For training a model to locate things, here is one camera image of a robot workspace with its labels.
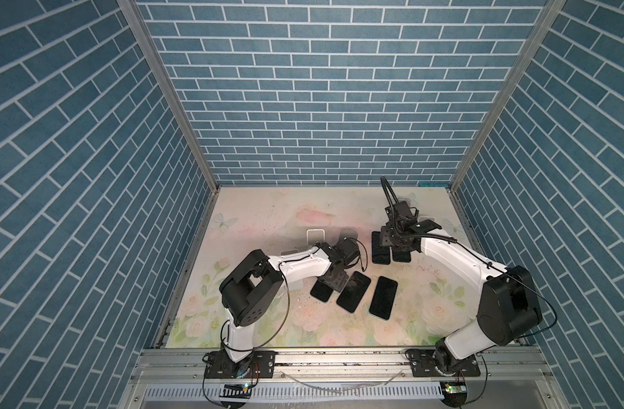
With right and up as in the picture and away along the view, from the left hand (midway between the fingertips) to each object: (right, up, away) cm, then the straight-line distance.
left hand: (335, 281), depth 90 cm
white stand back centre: (-8, +16, +1) cm, 18 cm away
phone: (+25, +8, +6) cm, 27 cm away
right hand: (+20, +16, 0) cm, 25 cm away
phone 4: (+6, -3, -1) cm, 7 cm away
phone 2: (+18, +8, +9) cm, 22 cm away
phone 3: (-5, -3, -3) cm, 6 cm away
